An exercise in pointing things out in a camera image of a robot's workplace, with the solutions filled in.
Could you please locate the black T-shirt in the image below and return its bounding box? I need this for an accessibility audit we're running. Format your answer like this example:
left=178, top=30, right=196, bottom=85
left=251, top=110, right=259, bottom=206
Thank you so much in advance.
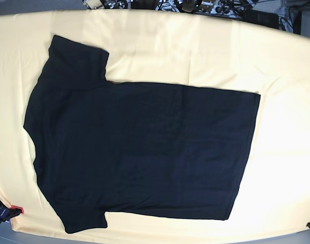
left=23, top=35, right=261, bottom=234

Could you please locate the yellow table cloth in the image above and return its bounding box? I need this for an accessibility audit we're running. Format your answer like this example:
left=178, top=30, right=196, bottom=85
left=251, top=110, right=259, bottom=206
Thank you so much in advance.
left=0, top=10, right=310, bottom=243

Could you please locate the black orange spring clamp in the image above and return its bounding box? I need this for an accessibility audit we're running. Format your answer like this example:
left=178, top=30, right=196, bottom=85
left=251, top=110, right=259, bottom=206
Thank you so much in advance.
left=0, top=201, right=24, bottom=222

